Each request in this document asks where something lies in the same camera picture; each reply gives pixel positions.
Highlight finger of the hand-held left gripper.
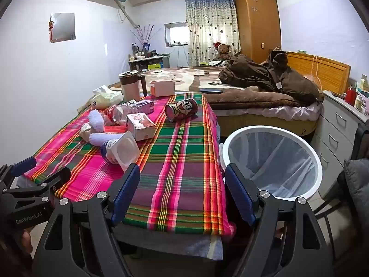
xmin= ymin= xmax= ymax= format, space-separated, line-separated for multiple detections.
xmin=3 ymin=167 xmax=71 ymax=205
xmin=0 ymin=156 xmax=37 ymax=191

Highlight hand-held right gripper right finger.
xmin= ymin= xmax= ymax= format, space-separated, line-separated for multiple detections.
xmin=224 ymin=163 xmax=338 ymax=277

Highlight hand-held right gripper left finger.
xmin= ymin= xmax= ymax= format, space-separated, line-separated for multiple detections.
xmin=32 ymin=163 xmax=142 ymax=277

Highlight white blue label yogurt cup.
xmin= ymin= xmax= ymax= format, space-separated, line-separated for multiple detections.
xmin=101 ymin=131 xmax=141 ymax=173

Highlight translucent white bin liner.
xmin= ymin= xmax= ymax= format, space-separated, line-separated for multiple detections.
xmin=220 ymin=131 xmax=313 ymax=198

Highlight orange pink medicine box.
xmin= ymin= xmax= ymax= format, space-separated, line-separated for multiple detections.
xmin=126 ymin=113 xmax=157 ymax=142

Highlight clear red label plastic bottle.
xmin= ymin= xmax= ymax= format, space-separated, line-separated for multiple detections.
xmin=104 ymin=104 xmax=139 ymax=126

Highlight white round trash bin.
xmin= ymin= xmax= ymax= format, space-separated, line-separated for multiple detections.
xmin=220 ymin=125 xmax=323 ymax=202

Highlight purple drink carton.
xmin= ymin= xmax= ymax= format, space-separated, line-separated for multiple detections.
xmin=127 ymin=99 xmax=155 ymax=115

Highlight red cartoon drink can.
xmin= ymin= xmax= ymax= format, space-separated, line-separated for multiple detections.
xmin=165 ymin=98 xmax=199 ymax=122

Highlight person's left hand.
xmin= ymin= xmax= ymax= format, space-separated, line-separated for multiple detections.
xmin=18 ymin=229 xmax=33 ymax=254

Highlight pink green plaid tablecloth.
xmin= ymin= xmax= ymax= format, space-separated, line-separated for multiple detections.
xmin=23 ymin=92 xmax=237 ymax=235

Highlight black metal chair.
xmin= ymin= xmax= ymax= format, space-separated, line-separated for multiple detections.
xmin=313 ymin=121 xmax=369 ymax=266

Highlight yellow soft tissue pack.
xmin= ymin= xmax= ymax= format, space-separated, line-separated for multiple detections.
xmin=86 ymin=85 xmax=124 ymax=110

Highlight lilac bed sheet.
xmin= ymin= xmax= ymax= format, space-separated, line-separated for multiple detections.
xmin=213 ymin=101 xmax=321 ymax=122

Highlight pink mug with brown lid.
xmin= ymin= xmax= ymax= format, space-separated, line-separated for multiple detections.
xmin=119 ymin=71 xmax=147 ymax=102

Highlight pink storage box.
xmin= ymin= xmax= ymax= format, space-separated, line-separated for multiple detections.
xmin=150 ymin=81 xmax=175 ymax=97

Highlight grey drawer cabinet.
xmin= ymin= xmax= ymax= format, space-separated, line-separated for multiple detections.
xmin=311 ymin=90 xmax=369 ymax=199

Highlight brown jacket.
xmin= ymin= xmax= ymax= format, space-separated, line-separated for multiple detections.
xmin=218 ymin=50 xmax=325 ymax=106

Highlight grey quilted chair cushion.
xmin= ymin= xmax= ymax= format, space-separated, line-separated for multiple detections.
xmin=343 ymin=159 xmax=369 ymax=246

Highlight brown beige printed blanket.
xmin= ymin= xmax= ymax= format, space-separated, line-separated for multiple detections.
xmin=141 ymin=66 xmax=300 ymax=110

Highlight cluttered dressing table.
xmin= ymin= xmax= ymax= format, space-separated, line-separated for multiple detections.
xmin=128 ymin=52 xmax=170 ymax=72

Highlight brown teddy bear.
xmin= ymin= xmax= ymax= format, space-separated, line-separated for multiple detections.
xmin=213 ymin=42 xmax=235 ymax=61

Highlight red jar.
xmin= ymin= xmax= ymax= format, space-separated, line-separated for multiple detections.
xmin=345 ymin=86 xmax=356 ymax=106

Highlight wooden headboard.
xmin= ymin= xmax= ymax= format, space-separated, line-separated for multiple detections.
xmin=284 ymin=51 xmax=351 ymax=93

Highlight decorative flower branches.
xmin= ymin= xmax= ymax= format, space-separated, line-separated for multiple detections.
xmin=131 ymin=24 xmax=160 ymax=52

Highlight small window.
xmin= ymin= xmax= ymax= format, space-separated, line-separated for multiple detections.
xmin=164 ymin=22 xmax=189 ymax=47

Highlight wooden wardrobe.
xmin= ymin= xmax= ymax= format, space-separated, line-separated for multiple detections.
xmin=235 ymin=0 xmax=281 ymax=64

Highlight patterned curtain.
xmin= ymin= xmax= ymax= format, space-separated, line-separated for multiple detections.
xmin=184 ymin=0 xmax=241 ymax=67

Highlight air conditioner pipe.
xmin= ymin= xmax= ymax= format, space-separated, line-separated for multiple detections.
xmin=117 ymin=1 xmax=139 ymax=28

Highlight grey wall panel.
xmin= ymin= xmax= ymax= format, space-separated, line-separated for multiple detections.
xmin=50 ymin=13 xmax=76 ymax=44

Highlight white cable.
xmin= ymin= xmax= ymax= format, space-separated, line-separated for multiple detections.
xmin=272 ymin=46 xmax=326 ymax=93

